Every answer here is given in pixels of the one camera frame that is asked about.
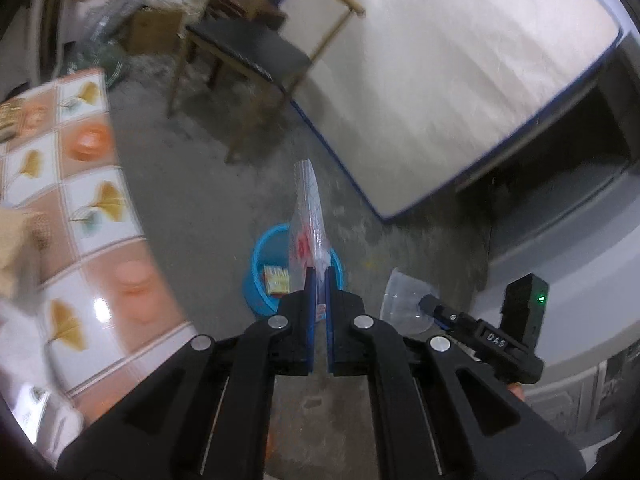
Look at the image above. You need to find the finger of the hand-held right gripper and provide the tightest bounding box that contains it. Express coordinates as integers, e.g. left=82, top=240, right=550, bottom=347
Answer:
left=419, top=294, right=472, bottom=333

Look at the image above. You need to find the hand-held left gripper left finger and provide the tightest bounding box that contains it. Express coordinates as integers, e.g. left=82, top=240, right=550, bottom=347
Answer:
left=57, top=266, right=317, bottom=480

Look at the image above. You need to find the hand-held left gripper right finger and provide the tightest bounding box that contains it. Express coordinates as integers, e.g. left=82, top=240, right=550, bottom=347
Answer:
left=324, top=266, right=586, bottom=480

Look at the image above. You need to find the clear plastic cup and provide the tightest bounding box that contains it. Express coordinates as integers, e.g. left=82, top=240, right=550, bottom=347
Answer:
left=379, top=267, right=442, bottom=338

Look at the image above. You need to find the blue plastic basket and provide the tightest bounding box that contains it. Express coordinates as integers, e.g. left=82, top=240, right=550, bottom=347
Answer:
left=243, top=224, right=346, bottom=317

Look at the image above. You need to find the clear plastic bag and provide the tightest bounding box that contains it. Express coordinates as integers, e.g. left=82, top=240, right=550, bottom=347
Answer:
left=287, top=160, right=333, bottom=321

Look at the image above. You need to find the yellow snack packet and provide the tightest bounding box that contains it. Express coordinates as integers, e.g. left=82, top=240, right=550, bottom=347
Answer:
left=263, top=266, right=292, bottom=295

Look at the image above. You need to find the patterned tablecloth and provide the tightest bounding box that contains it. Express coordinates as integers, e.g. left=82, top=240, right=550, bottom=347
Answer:
left=0, top=67, right=198, bottom=461

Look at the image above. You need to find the white mattress with blue edge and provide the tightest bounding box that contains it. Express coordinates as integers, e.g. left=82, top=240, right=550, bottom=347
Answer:
left=277, top=0, right=625, bottom=221

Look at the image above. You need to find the wooden chair with black seat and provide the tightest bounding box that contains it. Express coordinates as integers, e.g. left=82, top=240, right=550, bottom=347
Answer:
left=167, top=0, right=366, bottom=163

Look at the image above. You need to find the dark wooden stool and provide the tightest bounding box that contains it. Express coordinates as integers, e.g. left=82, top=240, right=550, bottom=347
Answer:
left=205, top=0, right=286, bottom=28

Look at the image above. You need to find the cardboard box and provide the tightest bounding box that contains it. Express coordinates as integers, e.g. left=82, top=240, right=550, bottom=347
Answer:
left=122, top=7, right=183, bottom=56

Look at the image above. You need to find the pile of clear plastic bags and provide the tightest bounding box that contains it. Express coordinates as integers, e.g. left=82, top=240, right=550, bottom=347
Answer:
left=75, top=0, right=151, bottom=61

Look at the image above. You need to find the gold packet box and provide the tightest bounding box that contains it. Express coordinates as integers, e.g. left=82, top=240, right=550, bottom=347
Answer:
left=0, top=101, right=26, bottom=142

